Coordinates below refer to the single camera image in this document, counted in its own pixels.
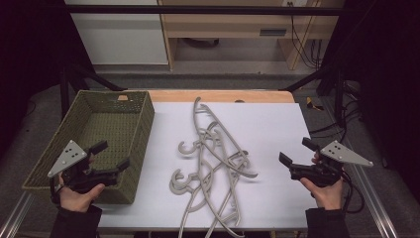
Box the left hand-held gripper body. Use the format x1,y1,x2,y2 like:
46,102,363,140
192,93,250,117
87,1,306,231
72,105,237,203
48,140,120,194

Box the right hand-held gripper cable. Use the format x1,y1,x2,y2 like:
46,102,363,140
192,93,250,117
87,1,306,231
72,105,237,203
340,171,367,214

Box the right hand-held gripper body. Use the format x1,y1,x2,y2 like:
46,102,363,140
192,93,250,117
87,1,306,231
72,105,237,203
290,140,374,188

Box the yellow and black tool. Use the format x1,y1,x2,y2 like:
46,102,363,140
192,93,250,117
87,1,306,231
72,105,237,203
305,96,325,112

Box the green woven basket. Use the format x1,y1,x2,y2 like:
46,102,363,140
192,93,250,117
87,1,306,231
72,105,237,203
22,89,156,205

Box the white table mat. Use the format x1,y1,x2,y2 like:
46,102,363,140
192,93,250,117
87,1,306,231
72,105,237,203
97,101,320,230

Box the person's left hand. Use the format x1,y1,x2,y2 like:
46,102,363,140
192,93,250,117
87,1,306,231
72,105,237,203
58,178,106,213

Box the black horizontal frame bar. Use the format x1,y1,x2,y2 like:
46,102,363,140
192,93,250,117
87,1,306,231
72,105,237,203
63,4,345,17

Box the light wooden desk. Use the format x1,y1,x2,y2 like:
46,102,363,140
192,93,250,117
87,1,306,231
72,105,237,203
157,0,345,71

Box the black floor cable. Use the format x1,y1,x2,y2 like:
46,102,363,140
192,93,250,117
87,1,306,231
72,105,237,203
309,98,362,144

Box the hand-held gripper cable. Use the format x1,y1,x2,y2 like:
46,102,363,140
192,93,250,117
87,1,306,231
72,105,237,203
340,171,367,214
49,178,63,206

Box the black hanging cables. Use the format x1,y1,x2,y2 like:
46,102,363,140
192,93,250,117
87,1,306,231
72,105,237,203
287,1,324,69

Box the person's right hand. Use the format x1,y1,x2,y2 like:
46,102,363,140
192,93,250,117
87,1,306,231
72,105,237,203
299,178,345,211

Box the white cabinet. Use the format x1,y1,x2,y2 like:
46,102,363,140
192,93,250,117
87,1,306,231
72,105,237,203
63,0,169,65

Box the black stand legs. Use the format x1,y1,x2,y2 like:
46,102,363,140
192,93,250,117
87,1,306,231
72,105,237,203
280,63,347,124
58,62,127,117

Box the black curtain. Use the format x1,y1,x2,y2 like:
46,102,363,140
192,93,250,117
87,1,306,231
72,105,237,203
0,0,97,157
325,0,420,202

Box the left hand-held gripper cable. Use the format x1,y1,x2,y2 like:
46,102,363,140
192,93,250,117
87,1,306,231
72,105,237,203
49,178,63,206

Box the aluminium frame rail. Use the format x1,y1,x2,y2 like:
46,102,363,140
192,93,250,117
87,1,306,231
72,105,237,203
343,138,400,238
0,191,35,238

